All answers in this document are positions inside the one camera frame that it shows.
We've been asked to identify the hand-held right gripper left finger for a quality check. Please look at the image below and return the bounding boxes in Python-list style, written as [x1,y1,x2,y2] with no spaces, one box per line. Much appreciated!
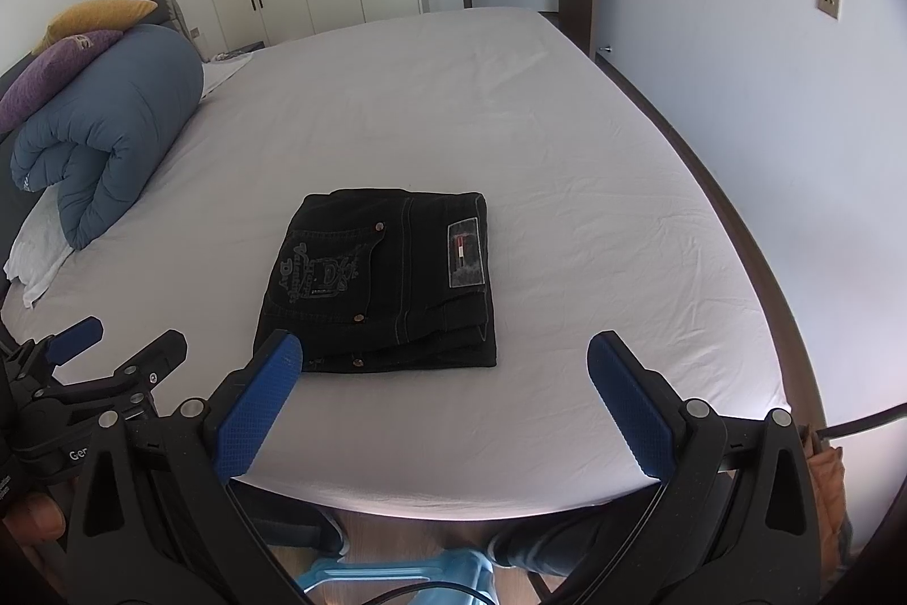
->
[63,330,306,605]

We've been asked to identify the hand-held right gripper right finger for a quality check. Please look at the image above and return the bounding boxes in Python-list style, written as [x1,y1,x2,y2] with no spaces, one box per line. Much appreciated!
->
[587,330,846,605]

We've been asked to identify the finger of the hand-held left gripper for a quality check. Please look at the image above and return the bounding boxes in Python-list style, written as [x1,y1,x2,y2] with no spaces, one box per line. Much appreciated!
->
[27,316,106,378]
[99,330,189,419]

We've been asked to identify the black denim pants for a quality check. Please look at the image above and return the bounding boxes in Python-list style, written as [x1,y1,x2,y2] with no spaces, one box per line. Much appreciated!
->
[255,188,498,374]

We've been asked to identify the person's left hand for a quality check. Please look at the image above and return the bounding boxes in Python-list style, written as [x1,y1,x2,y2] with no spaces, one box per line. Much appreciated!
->
[0,495,70,560]

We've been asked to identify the white crumpled cloth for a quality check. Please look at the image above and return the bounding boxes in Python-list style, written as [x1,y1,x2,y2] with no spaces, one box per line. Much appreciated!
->
[3,194,75,310]

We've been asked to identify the person's left leg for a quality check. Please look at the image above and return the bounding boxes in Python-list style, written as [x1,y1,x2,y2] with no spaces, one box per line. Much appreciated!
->
[244,490,350,558]

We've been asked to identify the person's leg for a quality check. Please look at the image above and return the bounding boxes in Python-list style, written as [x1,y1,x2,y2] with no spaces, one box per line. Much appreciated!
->
[488,492,738,579]
[244,490,350,558]

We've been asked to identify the person's right leg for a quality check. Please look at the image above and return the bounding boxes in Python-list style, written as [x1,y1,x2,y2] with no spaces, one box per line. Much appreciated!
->
[488,492,738,579]

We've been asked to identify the orange bag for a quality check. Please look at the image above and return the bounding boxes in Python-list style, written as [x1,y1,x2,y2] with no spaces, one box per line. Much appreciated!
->
[799,424,849,551]

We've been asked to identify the light blue plastic stool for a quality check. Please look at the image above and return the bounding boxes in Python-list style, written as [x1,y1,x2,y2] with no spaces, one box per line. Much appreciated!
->
[294,547,498,605]

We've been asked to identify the rolled blue quilt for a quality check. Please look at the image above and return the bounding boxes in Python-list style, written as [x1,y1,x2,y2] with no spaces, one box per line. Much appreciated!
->
[10,24,205,252]

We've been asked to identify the purple pillow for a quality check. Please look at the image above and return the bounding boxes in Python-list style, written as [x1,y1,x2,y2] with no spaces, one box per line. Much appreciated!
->
[0,29,125,134]

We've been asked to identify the white pillow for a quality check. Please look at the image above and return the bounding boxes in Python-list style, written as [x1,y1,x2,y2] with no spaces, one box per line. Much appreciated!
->
[200,53,256,100]

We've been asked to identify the bed with white sheet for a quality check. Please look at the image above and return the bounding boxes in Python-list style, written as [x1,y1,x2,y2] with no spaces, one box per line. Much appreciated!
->
[0,6,791,517]

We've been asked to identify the yellow pillow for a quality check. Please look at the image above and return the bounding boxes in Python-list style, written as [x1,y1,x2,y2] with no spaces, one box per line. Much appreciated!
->
[46,0,158,49]

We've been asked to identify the dark wooden bed frame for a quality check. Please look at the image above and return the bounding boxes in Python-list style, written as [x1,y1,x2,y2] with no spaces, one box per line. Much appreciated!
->
[539,10,832,436]

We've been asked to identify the black cable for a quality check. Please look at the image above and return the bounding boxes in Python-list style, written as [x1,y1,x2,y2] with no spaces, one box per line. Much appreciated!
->
[358,580,497,605]

